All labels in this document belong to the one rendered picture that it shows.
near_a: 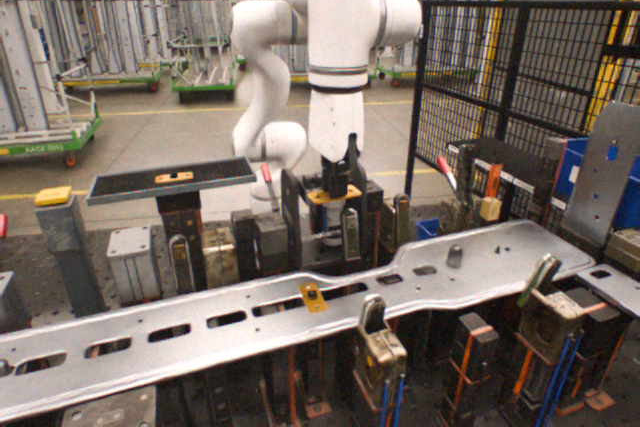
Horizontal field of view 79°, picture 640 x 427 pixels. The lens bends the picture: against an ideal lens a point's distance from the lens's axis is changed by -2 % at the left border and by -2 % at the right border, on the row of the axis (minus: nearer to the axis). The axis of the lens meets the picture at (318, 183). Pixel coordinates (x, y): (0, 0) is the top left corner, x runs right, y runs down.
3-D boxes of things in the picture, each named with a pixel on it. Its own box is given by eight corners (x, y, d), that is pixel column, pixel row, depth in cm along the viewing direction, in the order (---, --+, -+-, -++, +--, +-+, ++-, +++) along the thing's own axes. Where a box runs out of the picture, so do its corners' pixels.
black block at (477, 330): (456, 456, 80) (482, 354, 67) (426, 410, 89) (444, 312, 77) (487, 443, 82) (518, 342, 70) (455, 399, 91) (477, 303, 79)
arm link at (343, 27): (360, 58, 61) (302, 60, 58) (365, -39, 55) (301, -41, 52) (383, 67, 53) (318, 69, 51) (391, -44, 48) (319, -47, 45)
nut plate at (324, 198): (315, 205, 61) (315, 198, 61) (306, 194, 65) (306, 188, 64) (362, 195, 65) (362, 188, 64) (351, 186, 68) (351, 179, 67)
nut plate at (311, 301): (328, 309, 76) (328, 304, 76) (309, 314, 75) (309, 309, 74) (314, 283, 83) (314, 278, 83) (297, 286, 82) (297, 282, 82)
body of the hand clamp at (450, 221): (437, 314, 116) (455, 210, 101) (424, 299, 122) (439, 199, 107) (454, 309, 118) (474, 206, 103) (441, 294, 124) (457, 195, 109)
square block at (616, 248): (596, 368, 99) (646, 250, 83) (568, 345, 105) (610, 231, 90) (618, 359, 101) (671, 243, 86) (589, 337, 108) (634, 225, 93)
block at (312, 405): (309, 419, 87) (307, 322, 74) (292, 373, 98) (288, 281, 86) (331, 412, 88) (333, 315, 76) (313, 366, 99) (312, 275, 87)
